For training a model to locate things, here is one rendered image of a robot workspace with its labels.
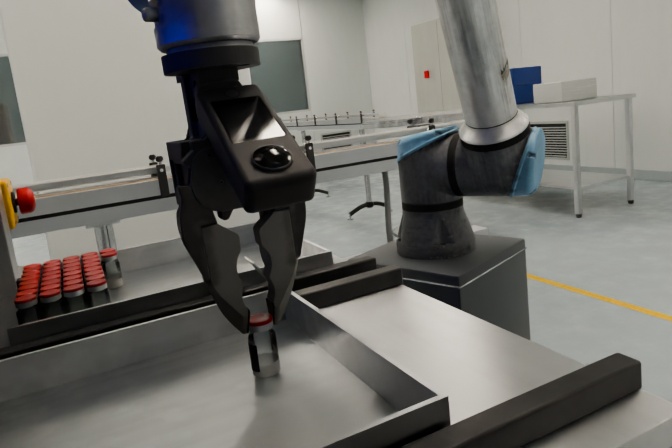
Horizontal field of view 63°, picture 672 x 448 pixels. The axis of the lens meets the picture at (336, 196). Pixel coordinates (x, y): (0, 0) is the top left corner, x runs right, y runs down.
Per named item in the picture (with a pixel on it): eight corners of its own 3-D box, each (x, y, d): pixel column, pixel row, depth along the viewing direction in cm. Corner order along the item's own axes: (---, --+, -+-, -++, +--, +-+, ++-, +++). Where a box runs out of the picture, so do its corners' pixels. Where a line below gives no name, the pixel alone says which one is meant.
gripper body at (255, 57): (261, 195, 49) (240, 57, 47) (298, 206, 41) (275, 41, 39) (174, 213, 46) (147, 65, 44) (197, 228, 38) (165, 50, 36)
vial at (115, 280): (106, 290, 71) (100, 256, 71) (105, 286, 73) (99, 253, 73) (124, 286, 72) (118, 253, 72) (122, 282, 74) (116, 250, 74)
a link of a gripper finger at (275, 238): (286, 295, 49) (262, 196, 47) (313, 315, 44) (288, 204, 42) (253, 308, 48) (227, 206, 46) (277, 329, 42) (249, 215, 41)
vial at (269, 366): (258, 382, 42) (250, 329, 41) (249, 371, 44) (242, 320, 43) (285, 373, 43) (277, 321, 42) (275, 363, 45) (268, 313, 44)
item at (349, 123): (391, 126, 483) (389, 108, 480) (376, 128, 476) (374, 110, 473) (259, 129, 803) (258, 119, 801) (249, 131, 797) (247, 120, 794)
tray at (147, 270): (14, 364, 52) (6, 329, 51) (28, 293, 75) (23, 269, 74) (335, 278, 66) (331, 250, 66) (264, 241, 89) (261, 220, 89)
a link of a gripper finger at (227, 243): (231, 314, 47) (222, 207, 46) (252, 337, 42) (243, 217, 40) (194, 322, 46) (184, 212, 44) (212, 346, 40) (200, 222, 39)
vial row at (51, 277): (46, 340, 57) (37, 297, 56) (49, 295, 73) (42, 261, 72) (69, 334, 57) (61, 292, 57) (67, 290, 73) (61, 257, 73)
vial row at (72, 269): (70, 333, 57) (61, 292, 57) (68, 290, 73) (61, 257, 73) (93, 328, 58) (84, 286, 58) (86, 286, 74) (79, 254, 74)
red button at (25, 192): (8, 218, 82) (2, 191, 81) (10, 214, 85) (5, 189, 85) (37, 213, 83) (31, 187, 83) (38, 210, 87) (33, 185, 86)
